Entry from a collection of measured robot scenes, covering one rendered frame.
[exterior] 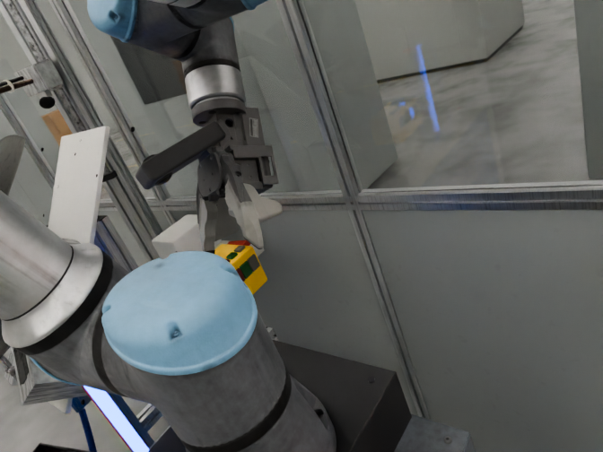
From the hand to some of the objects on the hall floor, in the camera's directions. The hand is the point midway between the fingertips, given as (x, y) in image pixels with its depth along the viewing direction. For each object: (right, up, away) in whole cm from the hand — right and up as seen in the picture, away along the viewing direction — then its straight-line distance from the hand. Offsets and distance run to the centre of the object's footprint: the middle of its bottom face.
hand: (228, 259), depth 58 cm
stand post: (-8, -91, +115) cm, 147 cm away
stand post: (-21, -104, +100) cm, 146 cm away
